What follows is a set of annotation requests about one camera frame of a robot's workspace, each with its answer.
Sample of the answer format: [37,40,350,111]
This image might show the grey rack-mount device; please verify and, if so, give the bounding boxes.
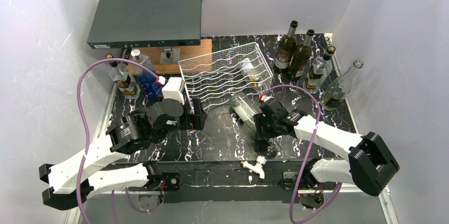
[87,0,202,49]

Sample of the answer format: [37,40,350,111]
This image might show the blue square glass bottle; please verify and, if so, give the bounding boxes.
[130,49,162,102]

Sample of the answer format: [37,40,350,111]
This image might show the dark green wine bottle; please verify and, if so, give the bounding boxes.
[274,20,298,73]

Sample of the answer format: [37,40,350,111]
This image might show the white wire wine rack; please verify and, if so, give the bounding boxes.
[178,42,274,110]

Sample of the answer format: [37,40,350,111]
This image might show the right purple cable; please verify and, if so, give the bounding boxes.
[261,84,343,224]

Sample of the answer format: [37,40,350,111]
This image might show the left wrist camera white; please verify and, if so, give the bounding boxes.
[162,77,185,105]

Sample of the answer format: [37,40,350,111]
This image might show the clear bottle copper cap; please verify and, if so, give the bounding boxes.
[238,57,268,91]

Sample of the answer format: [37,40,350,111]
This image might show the purple cable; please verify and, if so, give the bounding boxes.
[261,84,343,224]
[76,57,166,224]

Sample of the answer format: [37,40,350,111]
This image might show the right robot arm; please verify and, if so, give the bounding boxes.
[254,97,400,196]

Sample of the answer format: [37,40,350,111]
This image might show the grey metal stand bracket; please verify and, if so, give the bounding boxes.
[160,47,181,64]

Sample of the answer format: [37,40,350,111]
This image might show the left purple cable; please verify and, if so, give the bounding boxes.
[76,57,166,224]

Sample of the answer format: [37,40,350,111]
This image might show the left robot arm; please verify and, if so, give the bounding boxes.
[39,98,207,210]

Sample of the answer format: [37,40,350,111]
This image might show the square clear bottle gold label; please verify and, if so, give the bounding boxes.
[303,46,336,94]

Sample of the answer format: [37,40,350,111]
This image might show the tall clear bottle black label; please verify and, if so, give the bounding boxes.
[320,59,364,111]

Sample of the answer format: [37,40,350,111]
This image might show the white faucet tap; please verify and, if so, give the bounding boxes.
[241,156,267,180]

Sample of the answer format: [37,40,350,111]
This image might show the aluminium rail frame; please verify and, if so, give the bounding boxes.
[84,172,398,223]

